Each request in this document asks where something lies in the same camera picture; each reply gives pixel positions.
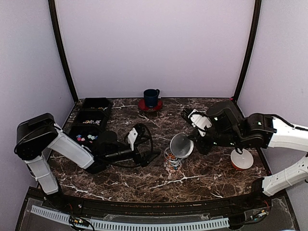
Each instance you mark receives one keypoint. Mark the right black frame post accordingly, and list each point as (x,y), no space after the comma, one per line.
(249,50)

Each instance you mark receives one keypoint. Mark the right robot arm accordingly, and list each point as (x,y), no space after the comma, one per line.
(223,124)

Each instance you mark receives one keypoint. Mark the black front rail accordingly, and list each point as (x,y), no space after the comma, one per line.
(228,206)

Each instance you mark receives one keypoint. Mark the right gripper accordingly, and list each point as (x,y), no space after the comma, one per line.
(204,147)

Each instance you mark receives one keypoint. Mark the left black frame post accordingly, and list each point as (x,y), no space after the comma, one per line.
(60,48)

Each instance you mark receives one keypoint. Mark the clear plastic cup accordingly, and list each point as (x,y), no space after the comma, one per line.
(172,163)

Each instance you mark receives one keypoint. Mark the orange white bowl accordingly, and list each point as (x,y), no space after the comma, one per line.
(241,161)

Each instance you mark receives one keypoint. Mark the round metal lid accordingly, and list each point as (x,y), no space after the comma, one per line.
(181,146)

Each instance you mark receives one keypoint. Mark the white slotted cable duct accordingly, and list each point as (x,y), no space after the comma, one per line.
(126,223)

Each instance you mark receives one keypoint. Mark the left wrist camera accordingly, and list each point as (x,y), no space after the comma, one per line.
(131,138)

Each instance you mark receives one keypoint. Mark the dark blue mug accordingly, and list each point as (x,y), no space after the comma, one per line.
(150,97)

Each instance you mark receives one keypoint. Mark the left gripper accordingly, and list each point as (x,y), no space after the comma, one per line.
(144,161)

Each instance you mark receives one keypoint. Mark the black frame post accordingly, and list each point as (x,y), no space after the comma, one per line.
(249,50)
(60,48)

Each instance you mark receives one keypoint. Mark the black three-compartment candy bin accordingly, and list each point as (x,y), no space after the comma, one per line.
(90,121)

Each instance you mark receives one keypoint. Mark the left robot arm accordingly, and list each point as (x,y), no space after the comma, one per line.
(37,134)

